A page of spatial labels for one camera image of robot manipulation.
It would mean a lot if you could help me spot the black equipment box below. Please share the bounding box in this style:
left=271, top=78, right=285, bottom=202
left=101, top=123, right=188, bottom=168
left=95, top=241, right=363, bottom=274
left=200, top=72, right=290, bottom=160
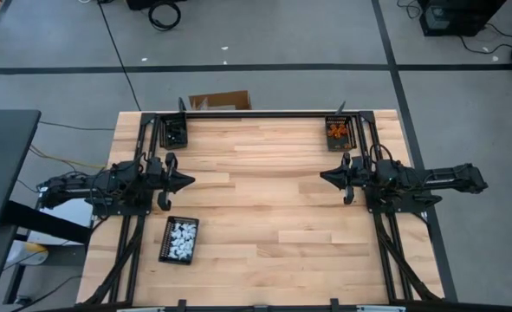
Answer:
left=125, top=0, right=188, bottom=11

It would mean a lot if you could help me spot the thin black floor cable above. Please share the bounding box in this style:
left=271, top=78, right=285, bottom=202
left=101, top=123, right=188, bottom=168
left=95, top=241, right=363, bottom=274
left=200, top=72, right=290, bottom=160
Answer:
left=37, top=120, right=116, bottom=132

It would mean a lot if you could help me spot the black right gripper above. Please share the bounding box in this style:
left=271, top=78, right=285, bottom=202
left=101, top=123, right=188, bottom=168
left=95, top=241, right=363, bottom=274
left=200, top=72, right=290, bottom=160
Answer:
left=319, top=151, right=376, bottom=206

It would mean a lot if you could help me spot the white and yellow bag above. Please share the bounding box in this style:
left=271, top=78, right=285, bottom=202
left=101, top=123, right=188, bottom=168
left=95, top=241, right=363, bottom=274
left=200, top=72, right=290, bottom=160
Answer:
left=3, top=240, right=50, bottom=267

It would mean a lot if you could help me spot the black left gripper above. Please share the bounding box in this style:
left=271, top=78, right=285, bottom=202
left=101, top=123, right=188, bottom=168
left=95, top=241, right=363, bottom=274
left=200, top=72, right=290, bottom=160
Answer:
left=146, top=152, right=197, bottom=212

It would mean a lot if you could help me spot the right arm cable loop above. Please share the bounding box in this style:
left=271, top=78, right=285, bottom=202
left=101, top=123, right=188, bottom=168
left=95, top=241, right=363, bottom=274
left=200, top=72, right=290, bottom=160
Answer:
left=368, top=143, right=396, bottom=165

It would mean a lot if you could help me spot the black monitor left edge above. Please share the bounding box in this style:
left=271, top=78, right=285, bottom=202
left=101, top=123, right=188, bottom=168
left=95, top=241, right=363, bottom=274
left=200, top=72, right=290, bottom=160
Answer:
left=0, top=109, right=42, bottom=231

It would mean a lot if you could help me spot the black cable coil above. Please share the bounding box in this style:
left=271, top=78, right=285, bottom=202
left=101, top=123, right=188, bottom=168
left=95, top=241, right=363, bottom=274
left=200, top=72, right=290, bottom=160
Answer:
left=147, top=0, right=183, bottom=32

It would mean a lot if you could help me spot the yellow floor cable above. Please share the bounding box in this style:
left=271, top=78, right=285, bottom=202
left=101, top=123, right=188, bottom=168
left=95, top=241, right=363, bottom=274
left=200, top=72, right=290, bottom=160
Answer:
left=28, top=144, right=107, bottom=171

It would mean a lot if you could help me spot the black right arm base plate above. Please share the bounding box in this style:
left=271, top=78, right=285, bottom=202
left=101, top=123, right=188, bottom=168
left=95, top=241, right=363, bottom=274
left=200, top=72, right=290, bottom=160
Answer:
left=363, top=179, right=444, bottom=215

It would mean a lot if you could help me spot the brown cardboard box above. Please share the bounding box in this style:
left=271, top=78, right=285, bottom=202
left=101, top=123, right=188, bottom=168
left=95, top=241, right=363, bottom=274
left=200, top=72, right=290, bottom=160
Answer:
left=189, top=89, right=253, bottom=112

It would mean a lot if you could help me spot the black cable by case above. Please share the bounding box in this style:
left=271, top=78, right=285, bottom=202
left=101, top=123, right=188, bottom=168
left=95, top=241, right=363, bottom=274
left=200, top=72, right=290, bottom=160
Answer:
left=457, top=22, right=512, bottom=55

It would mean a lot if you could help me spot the black desk leg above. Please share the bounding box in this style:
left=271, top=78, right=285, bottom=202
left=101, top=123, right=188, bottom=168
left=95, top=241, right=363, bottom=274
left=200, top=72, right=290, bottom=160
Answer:
left=3, top=199, right=93, bottom=246

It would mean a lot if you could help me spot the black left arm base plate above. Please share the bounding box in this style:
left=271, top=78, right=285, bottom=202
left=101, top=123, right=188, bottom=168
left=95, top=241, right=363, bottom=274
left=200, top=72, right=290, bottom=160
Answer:
left=84, top=181, right=155, bottom=218

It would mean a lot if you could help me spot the white box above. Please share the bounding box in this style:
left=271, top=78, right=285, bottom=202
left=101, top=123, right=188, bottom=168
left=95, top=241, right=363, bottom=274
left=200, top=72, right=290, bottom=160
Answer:
left=26, top=197, right=97, bottom=247

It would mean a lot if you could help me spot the black plastic tray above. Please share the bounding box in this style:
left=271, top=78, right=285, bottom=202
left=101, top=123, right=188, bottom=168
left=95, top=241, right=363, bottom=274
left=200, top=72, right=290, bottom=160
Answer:
left=159, top=112, right=190, bottom=151
left=324, top=114, right=358, bottom=153
left=158, top=215, right=200, bottom=266

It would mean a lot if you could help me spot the black equipment case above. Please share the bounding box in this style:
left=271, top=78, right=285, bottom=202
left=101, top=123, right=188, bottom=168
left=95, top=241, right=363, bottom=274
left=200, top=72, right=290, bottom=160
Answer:
left=417, top=0, right=509, bottom=38

